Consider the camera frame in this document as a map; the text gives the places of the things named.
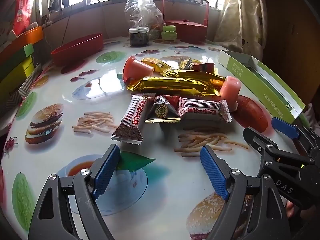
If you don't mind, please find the green and white cardboard box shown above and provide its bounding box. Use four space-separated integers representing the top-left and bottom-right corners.
218 50 306 124

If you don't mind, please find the cream patterned curtain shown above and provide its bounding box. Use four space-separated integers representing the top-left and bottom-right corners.
214 0 266 60

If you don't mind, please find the pink jelly cup red lid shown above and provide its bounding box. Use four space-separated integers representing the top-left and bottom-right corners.
220 76 242 112
122 56 154 82

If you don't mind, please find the clear jar with dark contents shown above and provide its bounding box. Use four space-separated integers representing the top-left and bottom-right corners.
128 27 150 47

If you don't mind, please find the red snack bag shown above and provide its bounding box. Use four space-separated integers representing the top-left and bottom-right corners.
12 0 42 37

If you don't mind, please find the long gold foil snack bar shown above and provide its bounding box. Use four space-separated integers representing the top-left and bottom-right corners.
160 69 226 86
127 76 222 97

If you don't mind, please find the white red nougat candy packet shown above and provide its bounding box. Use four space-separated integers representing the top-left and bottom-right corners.
177 97 233 123
111 94 156 145

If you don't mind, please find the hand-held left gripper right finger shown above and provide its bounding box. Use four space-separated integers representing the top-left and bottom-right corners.
200 145 292 240

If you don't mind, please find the striped box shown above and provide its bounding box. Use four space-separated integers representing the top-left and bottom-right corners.
0 64 42 115

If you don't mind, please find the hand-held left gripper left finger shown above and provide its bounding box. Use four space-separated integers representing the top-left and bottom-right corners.
27 144 122 240

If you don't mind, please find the clear plastic bag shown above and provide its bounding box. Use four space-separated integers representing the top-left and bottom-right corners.
124 0 166 40

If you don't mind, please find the red plastic bowl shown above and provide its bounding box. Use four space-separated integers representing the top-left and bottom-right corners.
51 33 104 67

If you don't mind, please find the yellow snack packet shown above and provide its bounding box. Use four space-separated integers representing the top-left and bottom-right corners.
141 57 173 73

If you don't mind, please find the red basket with handle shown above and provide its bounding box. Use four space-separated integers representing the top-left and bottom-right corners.
162 0 209 43

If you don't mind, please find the yellow green flat box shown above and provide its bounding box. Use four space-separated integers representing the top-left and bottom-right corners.
0 56 35 91

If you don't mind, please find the wooden wardrobe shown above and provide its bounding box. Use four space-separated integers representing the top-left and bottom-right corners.
261 0 320 105

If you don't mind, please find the black triangular snack packet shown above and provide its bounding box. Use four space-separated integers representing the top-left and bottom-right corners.
144 95 181 124

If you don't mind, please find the small red snack packet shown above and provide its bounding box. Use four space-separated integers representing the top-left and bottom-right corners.
192 62 215 74

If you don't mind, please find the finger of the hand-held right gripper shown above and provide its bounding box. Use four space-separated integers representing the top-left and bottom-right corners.
271 117 320 155
243 127 314 167

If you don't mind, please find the orange round box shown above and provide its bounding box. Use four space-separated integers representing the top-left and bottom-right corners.
0 26 44 65

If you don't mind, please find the light green jar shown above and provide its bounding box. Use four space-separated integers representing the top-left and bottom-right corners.
161 25 177 41

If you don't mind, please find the person's right hand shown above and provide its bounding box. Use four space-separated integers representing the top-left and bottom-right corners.
286 199 297 218

